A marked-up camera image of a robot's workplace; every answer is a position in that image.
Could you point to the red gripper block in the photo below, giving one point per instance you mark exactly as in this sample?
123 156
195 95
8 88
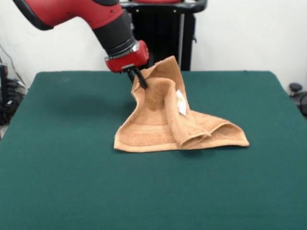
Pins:
129 60

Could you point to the tan terry towel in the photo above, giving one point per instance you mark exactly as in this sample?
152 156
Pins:
148 136

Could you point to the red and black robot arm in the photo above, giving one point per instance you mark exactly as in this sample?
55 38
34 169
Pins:
72 12

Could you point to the dark green table cloth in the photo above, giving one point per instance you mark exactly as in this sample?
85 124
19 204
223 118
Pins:
72 179

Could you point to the black box with red light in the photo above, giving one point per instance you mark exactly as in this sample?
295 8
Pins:
3 83

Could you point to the gray stand base black knob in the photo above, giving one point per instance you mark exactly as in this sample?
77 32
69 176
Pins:
295 87

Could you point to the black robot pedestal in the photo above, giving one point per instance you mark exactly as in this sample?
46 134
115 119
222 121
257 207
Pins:
165 36

